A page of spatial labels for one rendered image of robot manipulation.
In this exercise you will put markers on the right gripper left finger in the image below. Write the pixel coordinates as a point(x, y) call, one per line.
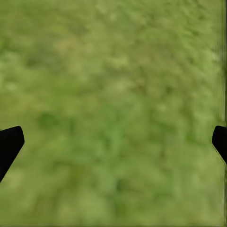
point(11, 142)

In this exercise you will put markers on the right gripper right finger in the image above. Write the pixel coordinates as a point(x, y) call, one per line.
point(219, 140)

